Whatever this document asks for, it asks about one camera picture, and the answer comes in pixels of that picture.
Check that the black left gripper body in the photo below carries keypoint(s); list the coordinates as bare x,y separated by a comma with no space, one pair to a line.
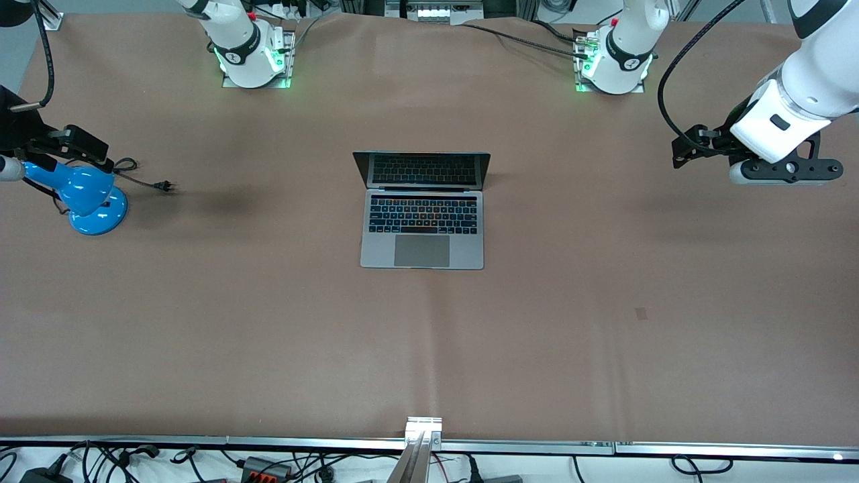
721,140

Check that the small grey box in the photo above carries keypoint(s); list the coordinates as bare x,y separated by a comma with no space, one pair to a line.
503,479

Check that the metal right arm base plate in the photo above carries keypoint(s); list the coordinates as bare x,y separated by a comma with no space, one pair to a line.
289,40

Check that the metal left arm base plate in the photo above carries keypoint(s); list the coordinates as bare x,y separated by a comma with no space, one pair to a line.
641,87

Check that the blue desk lamp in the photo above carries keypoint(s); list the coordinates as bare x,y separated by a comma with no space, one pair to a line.
94,194

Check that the aluminium table edge rail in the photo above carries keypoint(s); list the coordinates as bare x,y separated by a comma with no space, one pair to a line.
537,446

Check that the black power adapter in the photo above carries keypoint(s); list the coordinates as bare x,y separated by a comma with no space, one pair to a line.
43,476

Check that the metal control box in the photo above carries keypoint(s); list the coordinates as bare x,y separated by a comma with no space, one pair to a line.
433,12

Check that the black power plug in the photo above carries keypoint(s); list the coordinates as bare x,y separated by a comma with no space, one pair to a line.
473,473

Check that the brown table mat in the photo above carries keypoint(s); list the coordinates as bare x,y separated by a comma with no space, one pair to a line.
268,335

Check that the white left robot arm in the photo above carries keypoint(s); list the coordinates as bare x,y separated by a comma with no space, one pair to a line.
812,80

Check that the grey laptop computer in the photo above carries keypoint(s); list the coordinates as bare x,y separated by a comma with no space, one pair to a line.
421,251

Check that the white power strip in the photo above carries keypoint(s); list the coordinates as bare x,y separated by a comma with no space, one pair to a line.
288,10

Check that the aluminium frame profile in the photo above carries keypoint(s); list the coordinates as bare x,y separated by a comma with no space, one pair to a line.
50,17

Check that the grey orange connector box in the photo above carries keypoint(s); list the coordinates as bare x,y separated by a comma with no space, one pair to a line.
265,467

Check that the aluminium camera post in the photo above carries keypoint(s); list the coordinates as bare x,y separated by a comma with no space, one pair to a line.
419,456

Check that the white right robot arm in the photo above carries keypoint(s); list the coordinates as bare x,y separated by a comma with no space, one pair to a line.
235,40

